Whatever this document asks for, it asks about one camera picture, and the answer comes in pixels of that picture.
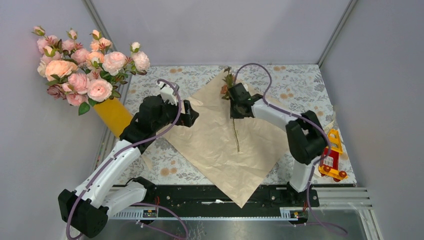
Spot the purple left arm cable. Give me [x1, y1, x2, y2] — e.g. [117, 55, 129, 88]
[65, 78, 183, 240]

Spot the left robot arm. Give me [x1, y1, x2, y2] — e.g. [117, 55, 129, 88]
[58, 95, 199, 240]

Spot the orange paper bouquet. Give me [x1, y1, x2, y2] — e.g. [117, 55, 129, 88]
[165, 71, 289, 208]

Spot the yellow triangular plastic toy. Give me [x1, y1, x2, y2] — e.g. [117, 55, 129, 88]
[318, 129, 348, 182]

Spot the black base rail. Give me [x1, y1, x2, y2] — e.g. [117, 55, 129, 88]
[142, 185, 320, 218]

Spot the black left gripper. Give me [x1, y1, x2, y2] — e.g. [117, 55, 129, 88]
[153, 96, 199, 132]

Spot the dark mauve rose stem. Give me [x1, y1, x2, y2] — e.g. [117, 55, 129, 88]
[46, 84, 67, 100]

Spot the yellow vase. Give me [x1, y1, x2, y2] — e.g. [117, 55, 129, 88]
[93, 98, 133, 138]

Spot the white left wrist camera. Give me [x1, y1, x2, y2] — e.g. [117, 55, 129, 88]
[157, 82, 178, 106]

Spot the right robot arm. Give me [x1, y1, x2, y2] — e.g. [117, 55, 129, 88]
[227, 83, 331, 206]

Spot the brown orange rose stem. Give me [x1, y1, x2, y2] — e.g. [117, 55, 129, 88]
[220, 66, 240, 153]

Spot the cream printed ribbon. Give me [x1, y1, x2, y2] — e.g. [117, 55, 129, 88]
[141, 154, 153, 171]

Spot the pink rose bunch in vase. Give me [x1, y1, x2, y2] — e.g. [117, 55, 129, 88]
[32, 25, 132, 116]

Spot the floral patterned table mat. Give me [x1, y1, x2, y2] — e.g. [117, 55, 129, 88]
[116, 64, 338, 185]

